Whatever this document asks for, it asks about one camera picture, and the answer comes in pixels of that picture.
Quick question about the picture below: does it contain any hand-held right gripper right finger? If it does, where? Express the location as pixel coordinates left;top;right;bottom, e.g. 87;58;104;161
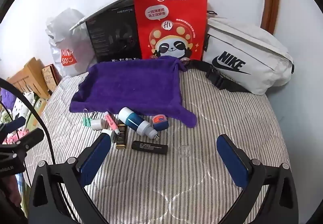
216;134;301;224

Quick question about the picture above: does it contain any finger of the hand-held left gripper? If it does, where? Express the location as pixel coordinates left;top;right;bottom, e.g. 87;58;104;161
0;116;27;138
0;127;44;154

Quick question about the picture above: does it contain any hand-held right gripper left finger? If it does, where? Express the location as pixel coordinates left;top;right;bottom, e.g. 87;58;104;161
28;132;113;224

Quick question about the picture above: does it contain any white charger plug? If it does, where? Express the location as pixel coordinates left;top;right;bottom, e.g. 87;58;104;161
100;128;115;142

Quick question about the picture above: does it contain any black and gold box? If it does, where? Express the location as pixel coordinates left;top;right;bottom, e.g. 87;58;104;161
116;120;128;151

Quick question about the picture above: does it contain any white tape roll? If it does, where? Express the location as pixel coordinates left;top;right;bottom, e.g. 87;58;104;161
91;118;105;130

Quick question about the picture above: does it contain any green binder clip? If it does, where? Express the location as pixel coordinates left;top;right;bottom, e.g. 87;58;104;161
81;108;99;128

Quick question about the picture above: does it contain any pink highlighter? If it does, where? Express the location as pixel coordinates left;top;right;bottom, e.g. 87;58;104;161
103;111;119;136

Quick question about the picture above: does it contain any clear plastic cap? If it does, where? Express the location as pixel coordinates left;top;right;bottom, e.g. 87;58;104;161
178;144;192;157

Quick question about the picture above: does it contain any blue and white bottle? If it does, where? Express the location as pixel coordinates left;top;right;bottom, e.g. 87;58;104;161
118;107;154;136

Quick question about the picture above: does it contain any black usb stick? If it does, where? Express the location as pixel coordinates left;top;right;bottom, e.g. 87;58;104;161
131;141;168;156

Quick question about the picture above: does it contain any pink cloth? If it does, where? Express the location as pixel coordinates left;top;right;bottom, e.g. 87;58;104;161
0;128;26;145

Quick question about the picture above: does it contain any white patterned pillow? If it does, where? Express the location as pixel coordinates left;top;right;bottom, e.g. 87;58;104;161
11;91;47;123

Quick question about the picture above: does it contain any purple cloth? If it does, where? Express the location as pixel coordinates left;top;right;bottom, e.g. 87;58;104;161
0;88;14;113

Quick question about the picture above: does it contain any brown cardboard box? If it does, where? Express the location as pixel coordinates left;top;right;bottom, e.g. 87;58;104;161
6;57;51;99

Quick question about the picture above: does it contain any brown patterned box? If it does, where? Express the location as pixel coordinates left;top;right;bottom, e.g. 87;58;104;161
42;63;62;95

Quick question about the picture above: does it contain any striped bed sheet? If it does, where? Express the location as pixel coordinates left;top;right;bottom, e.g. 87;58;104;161
24;62;290;224

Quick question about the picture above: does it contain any purple towel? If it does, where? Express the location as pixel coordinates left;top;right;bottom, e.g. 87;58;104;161
69;56;198;128

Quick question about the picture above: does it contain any white plastic shopping bag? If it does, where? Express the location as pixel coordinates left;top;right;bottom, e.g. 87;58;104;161
45;8;98;78

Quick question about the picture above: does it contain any black headset box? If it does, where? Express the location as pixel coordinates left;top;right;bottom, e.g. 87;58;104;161
69;0;150;64

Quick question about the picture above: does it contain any white waist bag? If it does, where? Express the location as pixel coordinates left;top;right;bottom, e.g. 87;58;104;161
185;10;295;95

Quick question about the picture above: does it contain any red paper bag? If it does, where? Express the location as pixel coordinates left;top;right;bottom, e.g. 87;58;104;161
133;0;209;65

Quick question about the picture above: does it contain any black cable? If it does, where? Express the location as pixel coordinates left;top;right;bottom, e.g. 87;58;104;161
0;78;57;165

